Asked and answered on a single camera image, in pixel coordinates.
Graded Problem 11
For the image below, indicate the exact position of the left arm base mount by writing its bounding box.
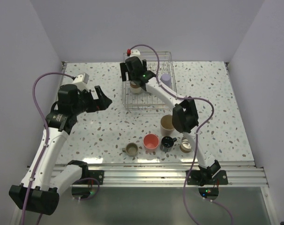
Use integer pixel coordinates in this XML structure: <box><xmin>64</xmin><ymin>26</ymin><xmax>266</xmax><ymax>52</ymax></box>
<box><xmin>74</xmin><ymin>170</ymin><xmax>105</xmax><ymax>185</ymax></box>

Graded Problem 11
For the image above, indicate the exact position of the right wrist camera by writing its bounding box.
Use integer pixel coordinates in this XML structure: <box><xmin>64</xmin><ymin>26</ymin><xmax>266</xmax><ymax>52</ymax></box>
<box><xmin>125</xmin><ymin>49</ymin><xmax>141</xmax><ymax>57</ymax></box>

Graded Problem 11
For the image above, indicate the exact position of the wire dish rack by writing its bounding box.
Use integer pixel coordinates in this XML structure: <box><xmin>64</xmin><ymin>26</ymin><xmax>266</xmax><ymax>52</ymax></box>
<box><xmin>122</xmin><ymin>50</ymin><xmax>177</xmax><ymax>112</ymax></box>

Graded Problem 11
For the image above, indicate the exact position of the lavender plastic cup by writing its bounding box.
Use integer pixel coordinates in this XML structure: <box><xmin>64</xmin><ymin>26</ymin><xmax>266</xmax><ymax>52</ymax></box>
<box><xmin>160</xmin><ymin>73</ymin><xmax>172</xmax><ymax>89</ymax></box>

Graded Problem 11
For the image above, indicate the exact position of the steel cup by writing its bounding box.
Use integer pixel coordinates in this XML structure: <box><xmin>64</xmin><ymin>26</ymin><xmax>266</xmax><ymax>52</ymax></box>
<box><xmin>130</xmin><ymin>81</ymin><xmax>142</xmax><ymax>94</ymax></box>
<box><xmin>179</xmin><ymin>137</ymin><xmax>192</xmax><ymax>153</ymax></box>

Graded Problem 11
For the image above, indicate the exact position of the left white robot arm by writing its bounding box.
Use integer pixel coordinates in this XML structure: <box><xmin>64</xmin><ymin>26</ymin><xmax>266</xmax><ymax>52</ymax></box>
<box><xmin>9</xmin><ymin>84</ymin><xmax>112</xmax><ymax>215</ymax></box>

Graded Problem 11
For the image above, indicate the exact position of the small olive mug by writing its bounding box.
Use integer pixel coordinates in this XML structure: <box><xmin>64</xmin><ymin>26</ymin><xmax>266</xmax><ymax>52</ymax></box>
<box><xmin>122</xmin><ymin>142</ymin><xmax>138</xmax><ymax>157</ymax></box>

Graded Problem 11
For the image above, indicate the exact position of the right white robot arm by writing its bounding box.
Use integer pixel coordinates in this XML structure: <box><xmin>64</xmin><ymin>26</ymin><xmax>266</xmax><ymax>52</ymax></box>
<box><xmin>120</xmin><ymin>56</ymin><xmax>221</xmax><ymax>186</ymax></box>

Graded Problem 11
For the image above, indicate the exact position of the tall beige cup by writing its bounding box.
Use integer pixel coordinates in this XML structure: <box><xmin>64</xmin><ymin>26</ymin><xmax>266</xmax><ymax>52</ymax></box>
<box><xmin>160</xmin><ymin>114</ymin><xmax>175</xmax><ymax>136</ymax></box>

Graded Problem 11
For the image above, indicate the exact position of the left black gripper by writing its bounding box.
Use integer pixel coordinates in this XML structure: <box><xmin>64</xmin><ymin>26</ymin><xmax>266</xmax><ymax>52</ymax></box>
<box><xmin>72</xmin><ymin>85</ymin><xmax>112</xmax><ymax>115</ymax></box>

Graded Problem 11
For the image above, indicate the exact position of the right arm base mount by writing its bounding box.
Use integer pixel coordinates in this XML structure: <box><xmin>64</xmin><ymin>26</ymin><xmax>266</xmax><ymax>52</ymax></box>
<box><xmin>187</xmin><ymin>170</ymin><xmax>229</xmax><ymax>187</ymax></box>

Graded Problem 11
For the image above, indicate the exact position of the black mug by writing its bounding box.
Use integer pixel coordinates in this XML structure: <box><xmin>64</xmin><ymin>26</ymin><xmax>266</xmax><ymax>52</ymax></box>
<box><xmin>160</xmin><ymin>136</ymin><xmax>177</xmax><ymax>153</ymax></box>

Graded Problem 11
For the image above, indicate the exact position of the coral pink cup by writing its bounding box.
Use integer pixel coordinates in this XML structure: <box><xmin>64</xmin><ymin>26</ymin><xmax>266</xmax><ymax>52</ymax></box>
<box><xmin>143</xmin><ymin>134</ymin><xmax>159</xmax><ymax>153</ymax></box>

